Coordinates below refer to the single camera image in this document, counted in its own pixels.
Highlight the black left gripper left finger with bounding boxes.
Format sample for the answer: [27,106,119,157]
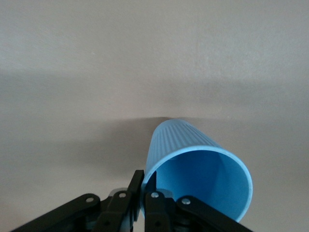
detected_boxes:
[14,170,145,232]

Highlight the blue ribbed plastic cup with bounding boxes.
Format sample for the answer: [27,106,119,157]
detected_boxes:
[141,117,253,223]

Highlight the brown table cover sheet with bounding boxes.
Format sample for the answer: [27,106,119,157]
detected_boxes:
[0,0,309,232]

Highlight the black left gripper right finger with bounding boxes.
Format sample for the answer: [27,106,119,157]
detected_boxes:
[144,171,254,232]

